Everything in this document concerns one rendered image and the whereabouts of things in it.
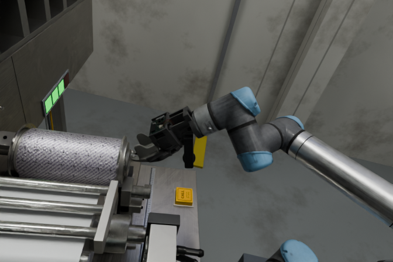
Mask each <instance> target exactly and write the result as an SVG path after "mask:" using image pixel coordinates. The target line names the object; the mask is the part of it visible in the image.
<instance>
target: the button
mask: <svg viewBox="0 0 393 262"><path fill-rule="evenodd" d="M192 203H193V196H192V189H191V188H180V187H177V188H176V190H175V204H177V205H189V206H192Z"/></svg>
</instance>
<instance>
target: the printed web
mask: <svg viewBox="0 0 393 262"><path fill-rule="evenodd" d="M121 142H122V139H116V138H111V137H102V136H93V135H84V134H79V133H70V132H61V131H55V130H46V129H38V128H31V129H29V130H28V131H27V132H26V133H25V135H24V136H23V137H22V140H21V141H20V144H19V147H18V151H17V155H16V169H17V171H18V174H19V177H20V178H32V179H38V180H50V181H61V182H73V183H80V184H91V185H103V186H109V185H110V183H111V180H113V181H114V180H115V172H116V164H117V160H118V154H119V149H120V145H121Z"/></svg>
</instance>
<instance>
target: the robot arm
mask: <svg viewBox="0 0 393 262"><path fill-rule="evenodd" d="M260 112H261V110H260V108H259V105H258V103H257V101H256V99H255V97H254V94H253V92H252V90H251V89H250V88H249V87H243V88H241V89H238V90H236V91H233V92H230V93H229V94H227V95H225V96H222V97H220V98H218V99H216V100H214V101H212V102H210V103H207V104H205V105H202V106H200V107H198V108H196V109H194V111H191V110H190V108H189V107H188V106H186V107H184V108H182V109H180V110H178V111H176V112H173V113H171V114H169V112H166V113H163V114H161V115H159V116H157V117H155V118H153V119H151V120H152V123H151V126H150V133H149V136H147V135H145V134H143V133H139V134H138V135H137V139H138V141H139V144H137V145H135V152H134V153H133V154H137V155H138V156H135V157H133V158H132V160H133V161H138V162H149V163H151V162H157V161H161V160H164V159H166V158H167V157H169V156H172V155H173V154H174V153H176V152H178V151H179V150H180V149H181V148H182V146H184V154H183V157H182V160H183V162H184V164H185V168H193V167H194V162H195V154H194V138H193V134H194V135H195V136H196V137H197V138H202V137H204V136H208V135H211V134H213V133H215V132H218V131H220V130H223V129H226V130H227V133H228V135H229V137H230V140H231V142H232V145H233V147H234V149H235V152H236V154H237V158H238V159H239V161H240V163H241V165H242V167H243V169H244V171H246V172H248V173H250V172H254V171H258V170H260V169H263V168H265V167H268V166H269V165H271V164H272V163H273V157H272V153H273V152H275V151H277V150H279V149H281V150H282V151H284V152H285V153H287V154H288V155H289V156H291V157H292V158H294V159H295V160H296V161H298V162H299V163H301V164H302V165H303V166H305V167H306V168H307V169H309V170H311V171H312V172H313V173H315V174H316V175H317V176H318V177H320V178H321V179H323V180H324V181H326V182H327V183H328V184H330V185H331V186H333V187H334V188H336V189H337V190H338V191H340V192H341V193H342V194H344V195H345V196H347V197H348V198H350V199H351V200H352V201H354V202H355V203H356V204H358V205H359V206H361V207H362V208H363V209H365V210H366V211H367V212H369V213H371V214H372V215H373V216H375V217H376V218H377V219H379V220H380V221H381V222H383V223H384V224H386V225H387V226H389V227H390V228H391V229H392V230H393V184H391V183H390V182H388V181H387V180H385V179H383V178H381V177H380V176H379V175H377V174H375V173H373V172H372V171H370V170H369V169H367V168H365V167H364V166H362V165H361V164H359V163H357V162H356V161H354V160H352V159H351V158H349V157H347V156H346V155H344V154H343V153H341V152H339V151H338V150H336V149H334V148H333V147H331V146H330V145H328V144H326V143H325V142H323V141H321V140H320V139H318V138H317V137H315V136H313V135H312V134H310V133H308V132H307V131H305V130H304V126H303V124H302V123H301V121H300V120H299V119H298V118H297V117H295V116H291V115H288V116H282V117H279V118H276V119H275V120H272V121H271V122H267V123H265V124H263V125H260V126H259V125H258V123H257V121H256V119H255V116H257V115H258V114H259V113H260ZM163 115H164V116H163ZM161 116H163V117H161ZM159 117H161V118H160V119H157V118H159ZM156 119H157V120H156ZM159 148H160V149H159ZM266 262H319V261H318V258H317V257H316V255H315V253H314V252H313V251H312V250H311V249H310V248H309V247H308V246H307V245H306V244H304V243H303V242H300V241H297V240H294V239H290V240H287V241H286V242H284V243H283V244H282V245H281V247H280V248H279V249H278V250H277V251H276V252H275V253H274V254H273V255H272V256H271V257H270V258H269V259H268V260H267V261H266Z"/></svg>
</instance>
